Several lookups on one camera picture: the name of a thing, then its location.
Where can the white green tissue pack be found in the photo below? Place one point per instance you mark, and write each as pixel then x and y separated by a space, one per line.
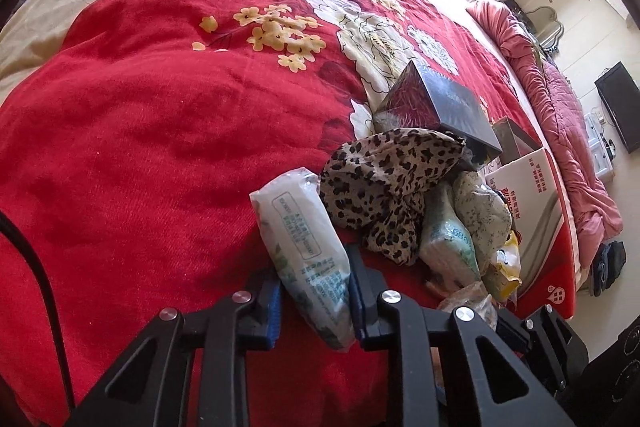
pixel 305 247

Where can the clear plastic bag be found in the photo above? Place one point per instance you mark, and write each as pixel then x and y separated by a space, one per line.
pixel 467 299

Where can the grey shallow box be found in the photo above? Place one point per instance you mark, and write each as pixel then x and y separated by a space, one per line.
pixel 515 142

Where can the pink quilt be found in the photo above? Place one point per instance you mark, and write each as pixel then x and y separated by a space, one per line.
pixel 565 117

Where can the pale green tissue pack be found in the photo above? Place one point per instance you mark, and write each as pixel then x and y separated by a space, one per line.
pixel 445 247

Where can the black cardboard box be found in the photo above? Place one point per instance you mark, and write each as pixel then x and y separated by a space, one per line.
pixel 440 102

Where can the black television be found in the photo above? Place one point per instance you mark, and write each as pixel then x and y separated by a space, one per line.
pixel 620 107

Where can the yellow packet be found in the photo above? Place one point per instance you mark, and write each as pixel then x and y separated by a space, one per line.
pixel 505 272

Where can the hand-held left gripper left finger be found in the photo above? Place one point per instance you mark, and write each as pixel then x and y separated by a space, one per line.
pixel 270 312

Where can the red and white box lid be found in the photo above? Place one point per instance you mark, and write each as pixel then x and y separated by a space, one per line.
pixel 540 217

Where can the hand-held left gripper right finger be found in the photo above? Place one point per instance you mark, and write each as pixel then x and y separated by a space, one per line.
pixel 357 307

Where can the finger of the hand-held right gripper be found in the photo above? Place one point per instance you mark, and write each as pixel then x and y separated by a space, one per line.
pixel 555 342
pixel 512 329

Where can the red floral blanket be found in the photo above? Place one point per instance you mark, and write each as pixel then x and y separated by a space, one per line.
pixel 150 132

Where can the dark clothes pile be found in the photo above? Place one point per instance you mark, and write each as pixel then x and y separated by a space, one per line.
pixel 610 267

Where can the white cabinet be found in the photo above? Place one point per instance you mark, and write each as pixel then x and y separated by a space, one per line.
pixel 597 147

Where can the vanity mirror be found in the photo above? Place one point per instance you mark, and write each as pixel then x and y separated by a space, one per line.
pixel 545 29

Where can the floral white pouch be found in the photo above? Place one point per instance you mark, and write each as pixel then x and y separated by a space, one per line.
pixel 482 212

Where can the leopard print cloth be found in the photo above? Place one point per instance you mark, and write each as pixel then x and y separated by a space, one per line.
pixel 380 177

